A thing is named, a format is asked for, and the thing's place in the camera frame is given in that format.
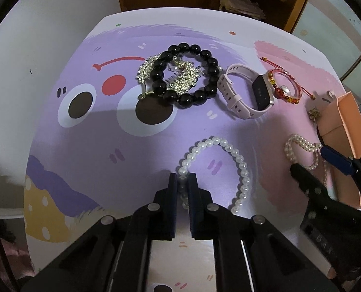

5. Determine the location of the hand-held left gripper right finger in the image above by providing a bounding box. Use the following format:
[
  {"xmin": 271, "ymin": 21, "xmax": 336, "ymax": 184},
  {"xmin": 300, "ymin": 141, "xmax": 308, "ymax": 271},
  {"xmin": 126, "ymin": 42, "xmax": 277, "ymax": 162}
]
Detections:
[{"xmin": 188, "ymin": 173, "xmax": 339, "ymax": 292}]

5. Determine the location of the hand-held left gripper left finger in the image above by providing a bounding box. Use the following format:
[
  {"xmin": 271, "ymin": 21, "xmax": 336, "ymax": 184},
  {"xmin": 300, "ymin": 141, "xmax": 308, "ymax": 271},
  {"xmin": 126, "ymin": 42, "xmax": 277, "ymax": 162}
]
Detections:
[{"xmin": 22, "ymin": 173, "xmax": 178, "ymax": 292}]

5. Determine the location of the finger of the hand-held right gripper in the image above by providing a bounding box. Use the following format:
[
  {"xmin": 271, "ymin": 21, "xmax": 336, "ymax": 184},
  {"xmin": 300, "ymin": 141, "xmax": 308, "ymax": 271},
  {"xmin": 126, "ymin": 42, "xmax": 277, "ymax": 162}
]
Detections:
[
  {"xmin": 291, "ymin": 164, "xmax": 339, "ymax": 210},
  {"xmin": 321, "ymin": 145, "xmax": 361, "ymax": 195}
]

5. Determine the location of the woven pearl bracelet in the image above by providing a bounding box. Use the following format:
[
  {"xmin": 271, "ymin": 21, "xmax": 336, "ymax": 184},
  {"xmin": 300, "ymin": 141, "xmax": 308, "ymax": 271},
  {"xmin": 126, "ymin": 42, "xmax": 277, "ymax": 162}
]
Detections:
[{"xmin": 284, "ymin": 134, "xmax": 328, "ymax": 186}]

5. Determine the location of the peach cardboard box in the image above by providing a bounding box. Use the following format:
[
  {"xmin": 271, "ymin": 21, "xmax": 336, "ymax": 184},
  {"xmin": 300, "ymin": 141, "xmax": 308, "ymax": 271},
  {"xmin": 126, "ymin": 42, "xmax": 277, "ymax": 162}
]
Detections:
[{"xmin": 317, "ymin": 93, "xmax": 361, "ymax": 210}]

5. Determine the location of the white pearl necklace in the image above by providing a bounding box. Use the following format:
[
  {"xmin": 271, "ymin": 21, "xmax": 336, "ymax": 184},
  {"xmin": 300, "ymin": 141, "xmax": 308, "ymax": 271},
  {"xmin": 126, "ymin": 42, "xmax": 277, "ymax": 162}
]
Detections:
[{"xmin": 176, "ymin": 137, "xmax": 250, "ymax": 215}]

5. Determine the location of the red string bead bracelet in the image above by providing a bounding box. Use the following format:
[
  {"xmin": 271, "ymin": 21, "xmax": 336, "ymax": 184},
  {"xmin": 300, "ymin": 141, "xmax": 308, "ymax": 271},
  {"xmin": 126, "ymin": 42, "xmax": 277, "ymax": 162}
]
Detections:
[{"xmin": 261, "ymin": 56, "xmax": 316, "ymax": 101}]

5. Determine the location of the cartoon printed table mat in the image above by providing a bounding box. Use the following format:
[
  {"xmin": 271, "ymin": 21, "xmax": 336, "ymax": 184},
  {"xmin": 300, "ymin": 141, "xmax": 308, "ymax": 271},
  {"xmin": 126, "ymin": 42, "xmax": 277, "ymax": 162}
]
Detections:
[{"xmin": 24, "ymin": 8, "xmax": 354, "ymax": 292}]

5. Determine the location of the pink smartwatch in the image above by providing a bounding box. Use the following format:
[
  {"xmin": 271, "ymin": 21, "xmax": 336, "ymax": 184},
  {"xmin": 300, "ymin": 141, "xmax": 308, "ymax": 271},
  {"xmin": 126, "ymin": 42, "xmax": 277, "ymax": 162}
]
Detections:
[{"xmin": 217, "ymin": 64, "xmax": 273, "ymax": 120}]

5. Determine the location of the silver rhinestone leaf hair comb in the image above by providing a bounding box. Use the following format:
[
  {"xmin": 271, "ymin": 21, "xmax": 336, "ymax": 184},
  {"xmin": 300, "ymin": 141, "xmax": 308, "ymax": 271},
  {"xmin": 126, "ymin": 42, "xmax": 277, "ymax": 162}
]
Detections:
[{"xmin": 136, "ymin": 54, "xmax": 203, "ymax": 99}]

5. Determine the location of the folded white cloth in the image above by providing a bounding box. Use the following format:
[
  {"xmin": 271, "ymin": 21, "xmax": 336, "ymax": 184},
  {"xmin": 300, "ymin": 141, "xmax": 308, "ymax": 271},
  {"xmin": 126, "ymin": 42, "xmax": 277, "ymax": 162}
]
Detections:
[{"xmin": 219, "ymin": 0, "xmax": 266, "ymax": 21}]

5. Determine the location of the black bead bracelet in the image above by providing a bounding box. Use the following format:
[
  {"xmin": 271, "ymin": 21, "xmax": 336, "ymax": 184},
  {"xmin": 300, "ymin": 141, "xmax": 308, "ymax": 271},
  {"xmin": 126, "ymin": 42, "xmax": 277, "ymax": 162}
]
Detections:
[{"xmin": 149, "ymin": 43, "xmax": 221, "ymax": 110}]

